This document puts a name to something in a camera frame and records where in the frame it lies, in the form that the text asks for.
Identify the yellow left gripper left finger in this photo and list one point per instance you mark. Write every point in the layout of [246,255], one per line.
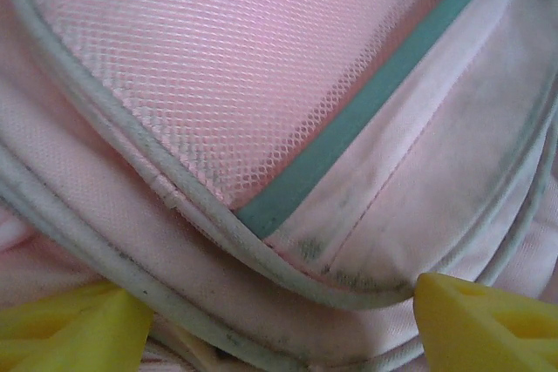
[65,333]

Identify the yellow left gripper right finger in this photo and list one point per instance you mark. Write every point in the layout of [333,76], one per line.
[479,333]

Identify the pink student backpack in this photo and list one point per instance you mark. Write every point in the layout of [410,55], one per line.
[261,84]

